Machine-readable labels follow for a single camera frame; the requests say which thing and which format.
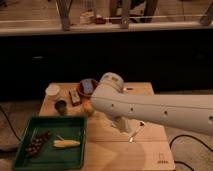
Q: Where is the black cable left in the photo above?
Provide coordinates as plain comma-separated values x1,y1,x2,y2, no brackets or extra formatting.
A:
0,105,22,144

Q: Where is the brown rectangular block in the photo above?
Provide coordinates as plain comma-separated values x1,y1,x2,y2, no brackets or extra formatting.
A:
69,89,81,106

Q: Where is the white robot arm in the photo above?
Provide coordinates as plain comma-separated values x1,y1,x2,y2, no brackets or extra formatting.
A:
91,72,213,136

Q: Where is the black cable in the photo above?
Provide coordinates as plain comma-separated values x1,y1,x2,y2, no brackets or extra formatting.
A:
169,134,213,171
0,105,22,144

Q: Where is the silver fork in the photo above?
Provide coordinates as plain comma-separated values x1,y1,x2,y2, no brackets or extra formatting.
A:
128,121,145,143

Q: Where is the orange fruit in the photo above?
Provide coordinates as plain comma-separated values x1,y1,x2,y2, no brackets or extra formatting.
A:
83,99,94,116

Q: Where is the blue sponge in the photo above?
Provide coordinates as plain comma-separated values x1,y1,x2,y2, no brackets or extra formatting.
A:
82,79,94,95

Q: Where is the green plastic tray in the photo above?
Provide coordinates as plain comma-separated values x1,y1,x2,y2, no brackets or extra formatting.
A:
12,116,87,171

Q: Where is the dark small cup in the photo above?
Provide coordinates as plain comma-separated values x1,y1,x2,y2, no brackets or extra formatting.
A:
54,100,67,115

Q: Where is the dark red grape bunch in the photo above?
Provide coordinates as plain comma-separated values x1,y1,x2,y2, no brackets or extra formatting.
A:
25,131,52,156

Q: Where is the yellow banana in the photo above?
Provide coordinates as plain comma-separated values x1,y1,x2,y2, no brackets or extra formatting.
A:
53,140,80,148

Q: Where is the black cable right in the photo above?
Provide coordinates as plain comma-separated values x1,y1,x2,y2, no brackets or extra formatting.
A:
169,134,213,171

